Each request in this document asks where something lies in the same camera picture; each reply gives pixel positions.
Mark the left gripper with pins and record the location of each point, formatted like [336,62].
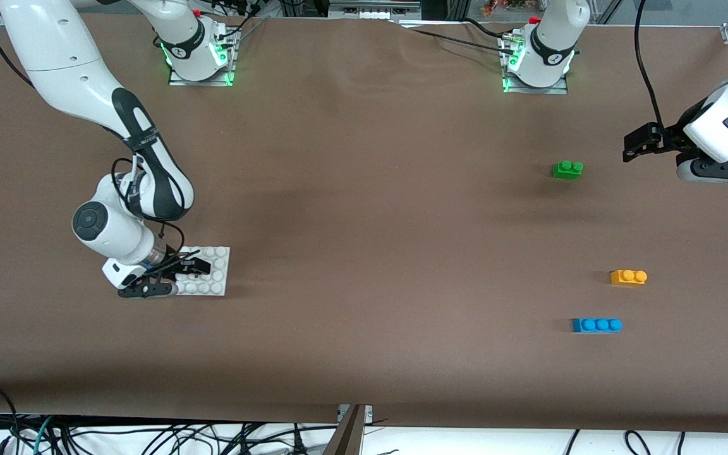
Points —
[672,136]

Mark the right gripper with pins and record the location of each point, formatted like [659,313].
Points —
[177,263]

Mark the white studded base plate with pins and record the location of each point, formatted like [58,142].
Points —
[215,281]

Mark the yellow two-stud block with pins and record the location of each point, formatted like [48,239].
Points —
[628,277]

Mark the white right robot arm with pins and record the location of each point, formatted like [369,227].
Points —
[67,69]

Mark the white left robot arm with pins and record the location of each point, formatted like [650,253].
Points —
[550,44]

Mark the metal arm base mounting plate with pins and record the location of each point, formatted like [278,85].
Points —
[225,81]
[557,90]

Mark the green two-stud block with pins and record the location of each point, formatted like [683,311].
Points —
[567,170]

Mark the blue three-stud block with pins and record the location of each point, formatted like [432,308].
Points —
[596,325]

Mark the brown table cover sheet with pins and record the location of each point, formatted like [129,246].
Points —
[364,189]

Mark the white power strip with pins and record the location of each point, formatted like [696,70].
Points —
[373,9]

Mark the table edge clamp bracket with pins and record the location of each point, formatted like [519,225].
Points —
[348,433]

